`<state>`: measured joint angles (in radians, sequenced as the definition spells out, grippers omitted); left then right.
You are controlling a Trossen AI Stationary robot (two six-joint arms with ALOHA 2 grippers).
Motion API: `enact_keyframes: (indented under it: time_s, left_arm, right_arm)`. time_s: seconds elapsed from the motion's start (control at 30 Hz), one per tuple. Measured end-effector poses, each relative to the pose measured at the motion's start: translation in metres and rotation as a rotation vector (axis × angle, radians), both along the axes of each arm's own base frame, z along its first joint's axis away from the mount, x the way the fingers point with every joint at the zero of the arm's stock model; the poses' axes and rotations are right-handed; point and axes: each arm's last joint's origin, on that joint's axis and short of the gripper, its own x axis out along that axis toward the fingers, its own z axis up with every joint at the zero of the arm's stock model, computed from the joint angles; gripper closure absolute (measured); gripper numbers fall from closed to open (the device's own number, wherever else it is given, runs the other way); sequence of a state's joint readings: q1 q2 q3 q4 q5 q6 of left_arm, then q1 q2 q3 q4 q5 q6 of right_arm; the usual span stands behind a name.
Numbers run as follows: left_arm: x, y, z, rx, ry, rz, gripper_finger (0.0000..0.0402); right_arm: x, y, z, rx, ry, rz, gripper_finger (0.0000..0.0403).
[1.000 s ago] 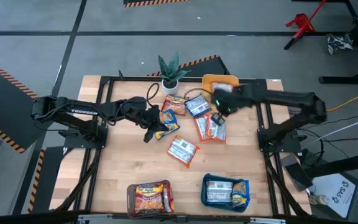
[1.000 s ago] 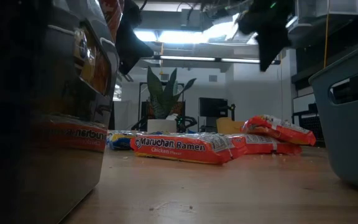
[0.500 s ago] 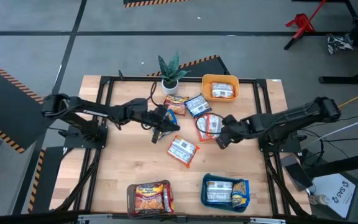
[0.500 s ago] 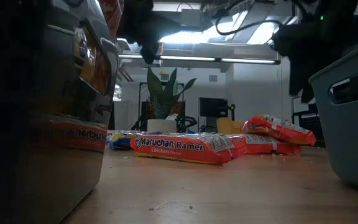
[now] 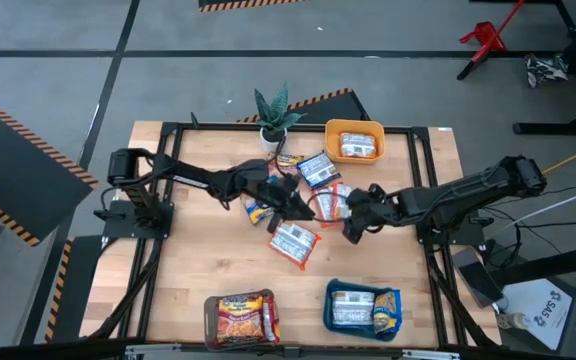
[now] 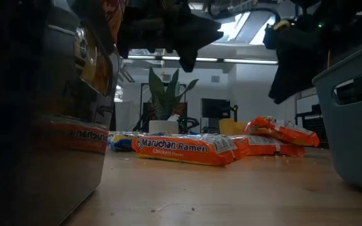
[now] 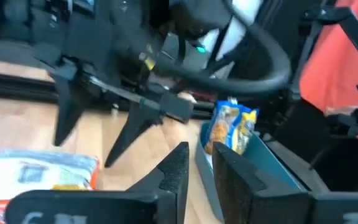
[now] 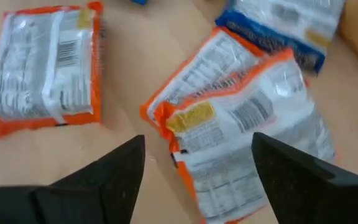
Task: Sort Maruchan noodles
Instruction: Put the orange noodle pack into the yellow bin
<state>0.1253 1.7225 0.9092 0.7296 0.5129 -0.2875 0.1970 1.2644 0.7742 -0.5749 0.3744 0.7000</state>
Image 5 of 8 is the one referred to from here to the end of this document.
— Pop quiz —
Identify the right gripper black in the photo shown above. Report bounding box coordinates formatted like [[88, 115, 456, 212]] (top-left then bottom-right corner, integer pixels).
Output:
[[342, 182, 405, 246]]

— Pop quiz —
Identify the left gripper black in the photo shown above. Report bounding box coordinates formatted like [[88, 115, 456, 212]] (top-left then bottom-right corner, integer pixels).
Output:
[[253, 173, 317, 222]]

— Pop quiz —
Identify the white ramen packet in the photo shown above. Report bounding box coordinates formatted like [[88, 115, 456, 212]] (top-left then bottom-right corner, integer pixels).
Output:
[[312, 183, 339, 229]]

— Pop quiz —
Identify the orange chicken ramen pack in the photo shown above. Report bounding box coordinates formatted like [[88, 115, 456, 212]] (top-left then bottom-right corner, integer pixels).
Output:
[[267, 220, 323, 272], [339, 131, 378, 160], [331, 180, 355, 221]]

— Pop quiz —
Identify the blue roast chicken ramen pack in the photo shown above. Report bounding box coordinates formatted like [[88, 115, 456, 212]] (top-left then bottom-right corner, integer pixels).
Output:
[[296, 151, 343, 191], [241, 192, 277, 227], [330, 289, 377, 330], [371, 288, 403, 335]]

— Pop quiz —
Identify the red roast beef ramen pack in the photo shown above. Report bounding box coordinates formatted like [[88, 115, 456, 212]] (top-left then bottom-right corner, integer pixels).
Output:
[[275, 152, 306, 169], [261, 293, 282, 344], [216, 293, 267, 346]]

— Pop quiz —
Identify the orange plastic bin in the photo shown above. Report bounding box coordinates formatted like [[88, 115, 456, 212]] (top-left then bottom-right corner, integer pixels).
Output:
[[323, 118, 387, 166]]

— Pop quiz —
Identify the white plant pot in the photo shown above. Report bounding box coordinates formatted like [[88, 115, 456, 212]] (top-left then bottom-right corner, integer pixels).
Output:
[[259, 127, 289, 155]]

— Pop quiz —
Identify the blue plastic bin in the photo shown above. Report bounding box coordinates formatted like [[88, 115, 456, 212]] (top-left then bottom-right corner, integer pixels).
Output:
[[322, 278, 403, 343]]

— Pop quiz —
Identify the green snake plant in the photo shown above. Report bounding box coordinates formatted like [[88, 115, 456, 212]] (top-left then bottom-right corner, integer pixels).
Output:
[[253, 82, 308, 134]]

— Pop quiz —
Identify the black hazard-striped floor mat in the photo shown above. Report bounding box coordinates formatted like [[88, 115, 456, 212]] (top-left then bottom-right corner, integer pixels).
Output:
[[236, 87, 372, 124], [197, 0, 309, 14]]

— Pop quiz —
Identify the dark grey tablet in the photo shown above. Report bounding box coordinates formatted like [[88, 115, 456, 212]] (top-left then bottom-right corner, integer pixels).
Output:
[[450, 246, 506, 309]]

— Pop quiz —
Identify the grey translucent plastic bin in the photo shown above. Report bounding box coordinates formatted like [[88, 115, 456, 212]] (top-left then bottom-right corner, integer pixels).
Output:
[[203, 288, 282, 352]]

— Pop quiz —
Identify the small clear bottle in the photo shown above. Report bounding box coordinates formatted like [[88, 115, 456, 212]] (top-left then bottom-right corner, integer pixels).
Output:
[[496, 310, 533, 331]]

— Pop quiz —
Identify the white printed paper sheet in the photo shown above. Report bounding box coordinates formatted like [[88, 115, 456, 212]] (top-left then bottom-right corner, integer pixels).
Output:
[[499, 277, 574, 351]]

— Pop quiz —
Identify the narrow black hazard-striped mat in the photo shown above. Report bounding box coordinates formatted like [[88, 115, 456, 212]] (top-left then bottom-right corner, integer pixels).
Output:
[[43, 234, 105, 346]]

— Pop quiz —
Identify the red metal floor stand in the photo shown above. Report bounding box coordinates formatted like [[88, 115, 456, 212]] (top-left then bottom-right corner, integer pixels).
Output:
[[456, 0, 528, 82]]

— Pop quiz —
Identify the person's foot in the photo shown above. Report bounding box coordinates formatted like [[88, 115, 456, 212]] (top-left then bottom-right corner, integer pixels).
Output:
[[524, 52, 570, 90]]

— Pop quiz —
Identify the black rig crossbar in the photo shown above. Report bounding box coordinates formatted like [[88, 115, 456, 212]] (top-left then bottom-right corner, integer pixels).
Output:
[[0, 338, 576, 360]]

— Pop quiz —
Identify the large black hazard-striped mat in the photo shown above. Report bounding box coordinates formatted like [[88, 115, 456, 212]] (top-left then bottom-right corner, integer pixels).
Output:
[[0, 87, 100, 249]]

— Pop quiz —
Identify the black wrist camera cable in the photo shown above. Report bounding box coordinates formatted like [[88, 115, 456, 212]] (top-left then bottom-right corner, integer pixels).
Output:
[[306, 191, 352, 225]]

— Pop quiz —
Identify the black aluminium table frame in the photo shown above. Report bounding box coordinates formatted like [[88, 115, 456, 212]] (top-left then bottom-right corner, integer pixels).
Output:
[[87, 121, 502, 351]]

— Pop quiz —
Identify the white floor cable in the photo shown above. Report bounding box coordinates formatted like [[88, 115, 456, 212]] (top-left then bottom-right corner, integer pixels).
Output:
[[487, 179, 576, 237]]

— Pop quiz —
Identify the yellow floor cable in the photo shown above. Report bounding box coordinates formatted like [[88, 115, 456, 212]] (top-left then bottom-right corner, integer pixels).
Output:
[[541, 138, 576, 176]]

